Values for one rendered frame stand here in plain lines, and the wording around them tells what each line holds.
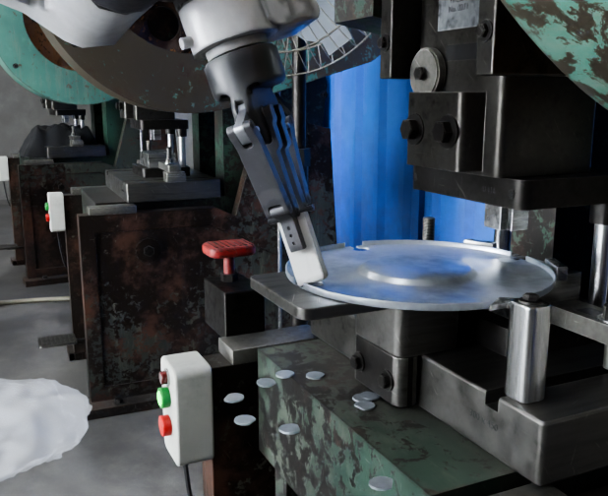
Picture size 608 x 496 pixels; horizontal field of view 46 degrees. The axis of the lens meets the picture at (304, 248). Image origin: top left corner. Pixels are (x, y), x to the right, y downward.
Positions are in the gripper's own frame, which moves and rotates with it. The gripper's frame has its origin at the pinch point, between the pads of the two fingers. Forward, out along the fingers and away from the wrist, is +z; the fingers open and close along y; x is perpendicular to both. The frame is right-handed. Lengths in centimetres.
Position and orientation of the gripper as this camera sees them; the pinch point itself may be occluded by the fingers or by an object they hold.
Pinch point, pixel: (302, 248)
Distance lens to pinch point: 72.3
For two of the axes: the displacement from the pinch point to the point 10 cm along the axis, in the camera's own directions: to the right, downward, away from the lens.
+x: 9.0, -2.6, -3.5
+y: -3.0, 2.0, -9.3
